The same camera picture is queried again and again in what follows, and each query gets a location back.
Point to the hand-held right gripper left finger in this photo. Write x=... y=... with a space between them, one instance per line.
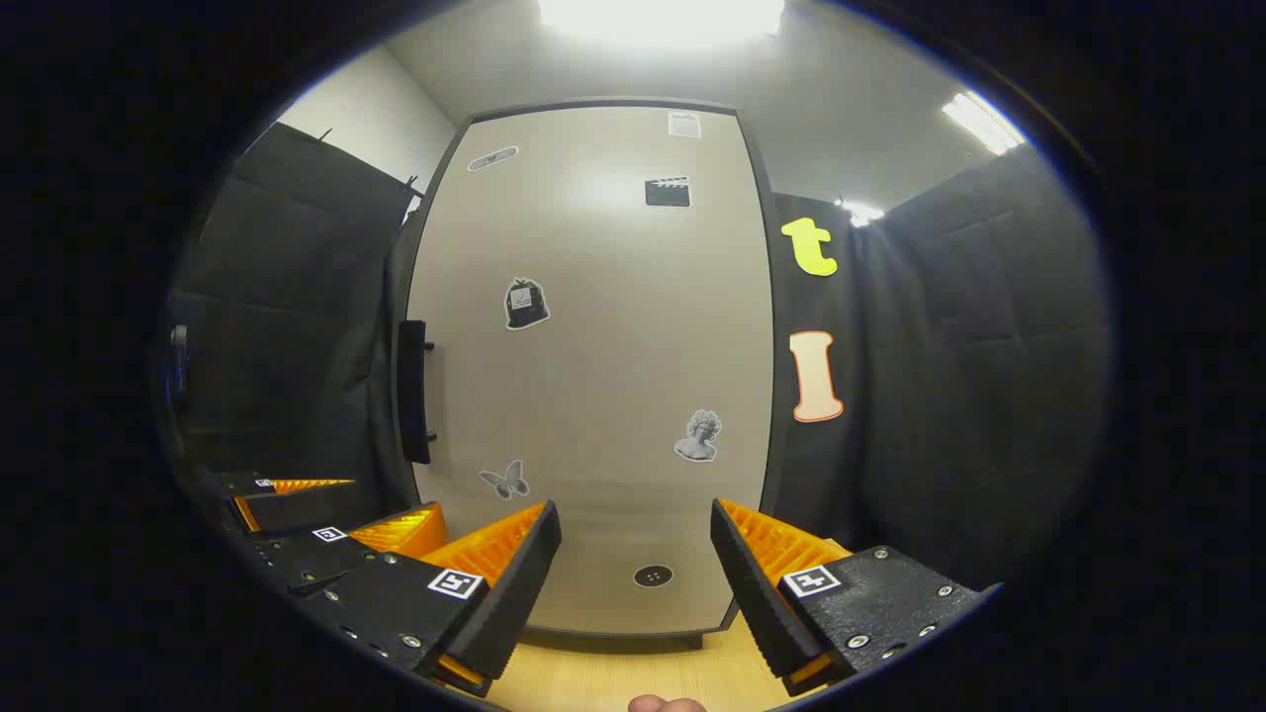
x=514 y=583

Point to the black backdrop cloth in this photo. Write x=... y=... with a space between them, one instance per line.
x=989 y=376

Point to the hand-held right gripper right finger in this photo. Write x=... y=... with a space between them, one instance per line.
x=757 y=583

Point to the large ceiling light panel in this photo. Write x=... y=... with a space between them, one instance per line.
x=663 y=18

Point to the dark grey cabinet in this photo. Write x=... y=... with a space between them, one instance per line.
x=603 y=102

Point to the beige cabinet door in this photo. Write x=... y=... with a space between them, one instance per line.
x=593 y=346

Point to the long ceiling light strip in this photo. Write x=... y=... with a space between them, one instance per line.
x=981 y=121

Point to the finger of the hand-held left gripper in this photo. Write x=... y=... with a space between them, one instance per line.
x=297 y=559
x=316 y=506

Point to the small ceiling light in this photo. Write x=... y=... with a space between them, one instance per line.
x=860 y=212

